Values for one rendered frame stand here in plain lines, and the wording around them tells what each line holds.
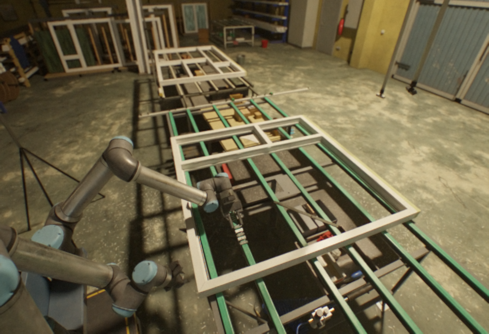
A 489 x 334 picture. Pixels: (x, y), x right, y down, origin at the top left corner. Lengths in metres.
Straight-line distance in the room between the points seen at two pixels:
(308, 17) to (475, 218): 8.95
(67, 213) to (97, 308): 0.82
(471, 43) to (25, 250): 7.44
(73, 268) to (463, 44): 7.43
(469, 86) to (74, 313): 7.38
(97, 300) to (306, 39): 10.47
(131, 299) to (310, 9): 10.58
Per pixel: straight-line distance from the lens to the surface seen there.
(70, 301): 1.64
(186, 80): 3.99
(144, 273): 1.12
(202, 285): 1.32
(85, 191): 1.49
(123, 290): 1.18
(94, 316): 2.15
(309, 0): 10.77
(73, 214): 1.62
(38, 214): 3.64
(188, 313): 2.29
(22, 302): 0.86
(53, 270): 1.02
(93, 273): 1.13
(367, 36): 8.59
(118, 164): 1.22
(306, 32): 10.90
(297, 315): 1.39
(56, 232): 1.57
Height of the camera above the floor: 2.12
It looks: 35 degrees down
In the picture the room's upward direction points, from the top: straight up
